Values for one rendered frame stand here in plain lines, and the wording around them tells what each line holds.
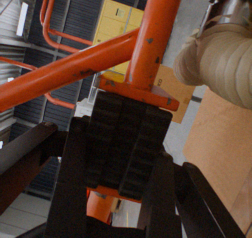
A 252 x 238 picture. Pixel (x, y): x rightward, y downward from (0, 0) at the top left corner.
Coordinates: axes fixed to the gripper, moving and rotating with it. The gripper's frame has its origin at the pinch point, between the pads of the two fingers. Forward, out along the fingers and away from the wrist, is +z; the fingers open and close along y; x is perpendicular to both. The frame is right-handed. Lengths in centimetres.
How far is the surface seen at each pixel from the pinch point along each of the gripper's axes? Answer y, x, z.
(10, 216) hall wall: -355, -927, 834
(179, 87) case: 43, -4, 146
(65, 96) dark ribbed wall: -262, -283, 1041
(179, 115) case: 52, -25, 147
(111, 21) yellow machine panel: -93, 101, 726
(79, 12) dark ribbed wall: -294, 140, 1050
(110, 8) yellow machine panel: -110, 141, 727
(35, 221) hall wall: -225, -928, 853
